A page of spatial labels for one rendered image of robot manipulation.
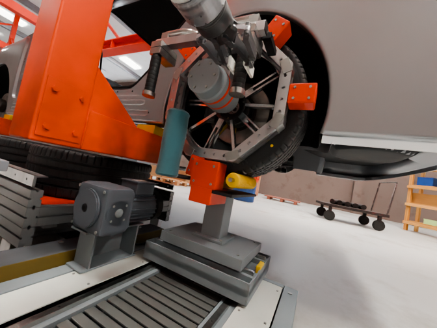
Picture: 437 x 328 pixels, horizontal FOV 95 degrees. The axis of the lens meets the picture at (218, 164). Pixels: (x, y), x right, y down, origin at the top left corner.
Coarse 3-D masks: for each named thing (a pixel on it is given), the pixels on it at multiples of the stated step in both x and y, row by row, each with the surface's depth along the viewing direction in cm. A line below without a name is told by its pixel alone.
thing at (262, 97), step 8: (248, 88) 102; (256, 96) 99; (264, 96) 98; (248, 112) 95; (256, 112) 98; (264, 112) 97; (256, 120) 98; (264, 120) 96; (240, 128) 101; (224, 136) 104; (240, 136) 100; (248, 136) 98
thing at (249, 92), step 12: (264, 60) 87; (264, 72) 100; (276, 72) 84; (264, 84) 86; (276, 84) 102; (192, 96) 105; (192, 108) 107; (204, 108) 116; (240, 108) 94; (252, 108) 88; (264, 108) 85; (192, 120) 107; (204, 120) 97; (228, 120) 91; (240, 120) 93; (192, 132) 102; (204, 132) 116; (216, 132) 93; (252, 132) 86; (204, 144) 105
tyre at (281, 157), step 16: (288, 48) 82; (304, 80) 77; (288, 112) 78; (304, 112) 77; (288, 128) 77; (304, 128) 88; (272, 144) 79; (288, 144) 78; (256, 160) 81; (272, 160) 81; (256, 176) 100
